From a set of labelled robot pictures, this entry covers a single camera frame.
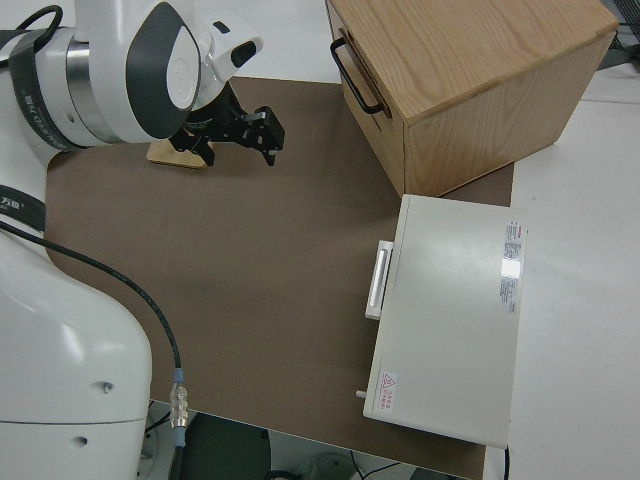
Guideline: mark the brown table mat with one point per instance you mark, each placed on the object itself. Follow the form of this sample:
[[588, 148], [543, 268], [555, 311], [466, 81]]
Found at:
[[250, 250]]

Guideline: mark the cream toaster oven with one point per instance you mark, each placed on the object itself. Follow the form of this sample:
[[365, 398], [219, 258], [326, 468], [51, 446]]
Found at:
[[450, 320]]

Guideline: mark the wooden drawer cabinet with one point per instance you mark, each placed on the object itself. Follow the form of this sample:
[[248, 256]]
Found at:
[[475, 100]]

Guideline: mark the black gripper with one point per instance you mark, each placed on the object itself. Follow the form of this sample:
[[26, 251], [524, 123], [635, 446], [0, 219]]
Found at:
[[220, 127]]

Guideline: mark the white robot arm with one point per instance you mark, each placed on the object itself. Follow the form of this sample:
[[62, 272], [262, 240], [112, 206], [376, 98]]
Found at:
[[65, 325]]

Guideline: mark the wooden mug tree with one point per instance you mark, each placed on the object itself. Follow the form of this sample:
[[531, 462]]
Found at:
[[165, 155]]

